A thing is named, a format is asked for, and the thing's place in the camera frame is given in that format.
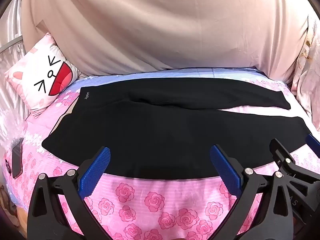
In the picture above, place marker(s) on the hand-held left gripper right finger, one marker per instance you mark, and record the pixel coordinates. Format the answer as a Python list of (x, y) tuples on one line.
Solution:
[(225, 167)]

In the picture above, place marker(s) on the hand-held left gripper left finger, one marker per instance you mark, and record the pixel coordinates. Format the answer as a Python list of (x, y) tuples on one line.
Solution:
[(96, 170)]

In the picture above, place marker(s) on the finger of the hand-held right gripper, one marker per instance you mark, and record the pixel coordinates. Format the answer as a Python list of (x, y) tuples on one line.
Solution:
[(283, 155), (315, 142)]

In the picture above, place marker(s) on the black pants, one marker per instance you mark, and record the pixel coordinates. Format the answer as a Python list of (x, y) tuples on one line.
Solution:
[(150, 135)]

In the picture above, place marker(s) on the pink floral bed sheet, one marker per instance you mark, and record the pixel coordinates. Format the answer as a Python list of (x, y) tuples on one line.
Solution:
[(140, 205)]

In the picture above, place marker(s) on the dark smartphone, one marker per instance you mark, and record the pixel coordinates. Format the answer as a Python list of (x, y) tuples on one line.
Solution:
[(17, 158)]

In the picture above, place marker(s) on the cat face pillow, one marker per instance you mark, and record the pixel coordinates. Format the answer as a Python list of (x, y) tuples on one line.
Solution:
[(37, 75)]

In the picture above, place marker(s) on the beige curtain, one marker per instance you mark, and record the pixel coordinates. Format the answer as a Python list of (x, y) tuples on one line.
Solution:
[(162, 25)]

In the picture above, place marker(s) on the white shiny curtain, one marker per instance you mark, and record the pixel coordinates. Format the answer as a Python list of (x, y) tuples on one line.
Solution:
[(10, 25)]

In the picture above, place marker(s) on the metal rail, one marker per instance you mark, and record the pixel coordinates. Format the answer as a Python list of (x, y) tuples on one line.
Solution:
[(12, 43)]

